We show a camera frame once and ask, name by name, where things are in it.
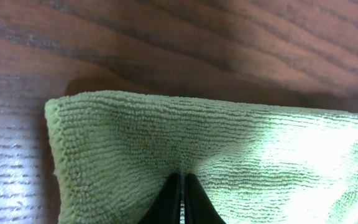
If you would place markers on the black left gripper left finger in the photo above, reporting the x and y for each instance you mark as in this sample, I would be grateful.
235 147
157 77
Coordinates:
165 209

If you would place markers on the green microfiber cloth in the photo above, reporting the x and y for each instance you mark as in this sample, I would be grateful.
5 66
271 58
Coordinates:
113 151

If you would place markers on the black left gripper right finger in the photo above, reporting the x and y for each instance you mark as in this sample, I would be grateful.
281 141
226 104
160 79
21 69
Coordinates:
198 207

